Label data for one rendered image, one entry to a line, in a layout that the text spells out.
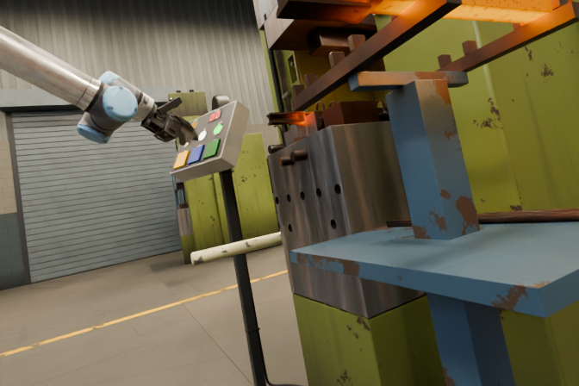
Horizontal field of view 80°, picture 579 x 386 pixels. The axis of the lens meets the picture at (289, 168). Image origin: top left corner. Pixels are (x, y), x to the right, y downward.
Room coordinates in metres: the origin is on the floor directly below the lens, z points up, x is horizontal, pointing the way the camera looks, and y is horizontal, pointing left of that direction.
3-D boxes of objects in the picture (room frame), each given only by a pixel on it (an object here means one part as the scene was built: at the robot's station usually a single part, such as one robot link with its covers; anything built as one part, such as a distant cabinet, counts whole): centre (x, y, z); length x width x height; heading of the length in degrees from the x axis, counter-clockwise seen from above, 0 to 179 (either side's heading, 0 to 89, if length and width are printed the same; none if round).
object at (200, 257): (1.30, 0.19, 0.62); 0.44 x 0.05 x 0.05; 118
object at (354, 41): (0.48, -0.20, 0.94); 0.23 x 0.06 x 0.02; 116
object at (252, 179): (6.31, 1.03, 1.45); 2.20 x 1.23 x 2.90; 118
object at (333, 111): (0.91, -0.19, 0.95); 0.12 x 0.09 x 0.07; 118
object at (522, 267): (0.48, -0.20, 0.67); 0.40 x 0.30 x 0.02; 26
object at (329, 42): (1.13, -0.28, 1.24); 0.30 x 0.07 x 0.06; 118
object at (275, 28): (1.14, -0.24, 1.32); 0.42 x 0.20 x 0.10; 118
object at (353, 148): (1.09, -0.27, 0.69); 0.56 x 0.38 x 0.45; 118
